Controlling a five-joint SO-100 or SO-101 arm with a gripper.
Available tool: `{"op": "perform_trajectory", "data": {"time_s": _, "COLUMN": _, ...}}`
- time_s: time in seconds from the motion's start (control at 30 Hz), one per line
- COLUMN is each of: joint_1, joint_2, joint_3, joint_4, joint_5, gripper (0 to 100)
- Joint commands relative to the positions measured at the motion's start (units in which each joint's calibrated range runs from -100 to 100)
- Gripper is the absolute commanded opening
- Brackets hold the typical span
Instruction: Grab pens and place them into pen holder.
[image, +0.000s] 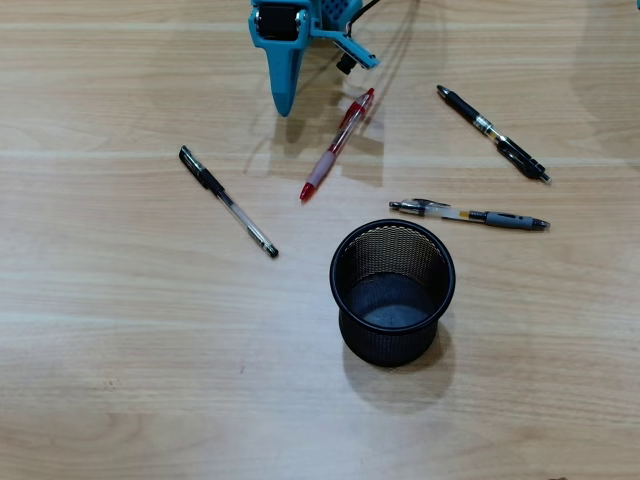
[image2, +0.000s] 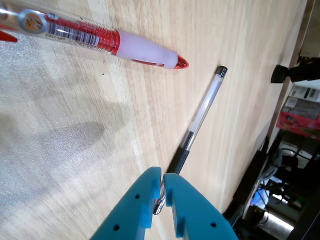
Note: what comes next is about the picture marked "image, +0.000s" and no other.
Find blue gripper body with servo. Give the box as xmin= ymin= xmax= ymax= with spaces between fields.
xmin=249 ymin=0 xmax=351 ymax=42

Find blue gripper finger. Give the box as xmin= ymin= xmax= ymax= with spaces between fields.
xmin=248 ymin=19 xmax=314 ymax=118

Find red retractable pen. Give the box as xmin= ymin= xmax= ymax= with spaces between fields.
xmin=299 ymin=88 xmax=376 ymax=203

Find clear pen with black cap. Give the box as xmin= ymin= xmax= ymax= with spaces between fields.
xmin=178 ymin=145 xmax=280 ymax=260

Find black retractable gel pen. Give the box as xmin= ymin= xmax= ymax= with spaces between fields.
xmin=436 ymin=84 xmax=552 ymax=185

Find grey grip retractable pen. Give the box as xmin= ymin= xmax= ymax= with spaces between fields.
xmin=388 ymin=198 xmax=551 ymax=232

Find black mesh pen holder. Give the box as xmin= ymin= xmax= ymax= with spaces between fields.
xmin=328 ymin=218 xmax=457 ymax=369

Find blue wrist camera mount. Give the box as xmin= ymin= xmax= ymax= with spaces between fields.
xmin=332 ymin=34 xmax=381 ymax=76

